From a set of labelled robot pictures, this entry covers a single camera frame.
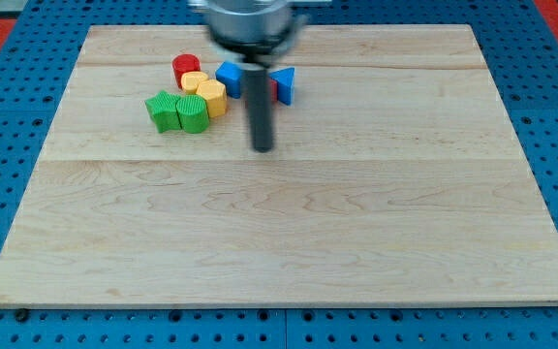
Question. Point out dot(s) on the red star block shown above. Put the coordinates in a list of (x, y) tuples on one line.
[(273, 90)]

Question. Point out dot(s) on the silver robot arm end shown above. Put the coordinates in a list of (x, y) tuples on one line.
[(253, 31)]

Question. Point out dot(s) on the yellow hexagon block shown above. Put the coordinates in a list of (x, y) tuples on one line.
[(214, 93)]

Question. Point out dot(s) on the green star block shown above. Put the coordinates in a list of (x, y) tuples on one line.
[(162, 111)]

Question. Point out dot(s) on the blue triangle block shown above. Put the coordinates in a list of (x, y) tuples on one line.
[(285, 80)]

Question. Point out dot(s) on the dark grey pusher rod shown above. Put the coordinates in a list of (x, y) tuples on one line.
[(257, 92)]

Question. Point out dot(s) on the green cylinder block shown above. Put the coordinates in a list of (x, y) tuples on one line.
[(192, 113)]

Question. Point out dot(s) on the blue cube block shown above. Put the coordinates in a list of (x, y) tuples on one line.
[(230, 75)]

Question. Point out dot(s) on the wooden board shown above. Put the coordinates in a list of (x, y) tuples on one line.
[(396, 180)]

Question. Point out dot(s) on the yellow heart block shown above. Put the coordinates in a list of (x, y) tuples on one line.
[(190, 81)]

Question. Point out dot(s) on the red cylinder block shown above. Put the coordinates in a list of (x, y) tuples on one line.
[(182, 64)]

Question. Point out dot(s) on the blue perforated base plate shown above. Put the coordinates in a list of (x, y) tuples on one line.
[(518, 43)]

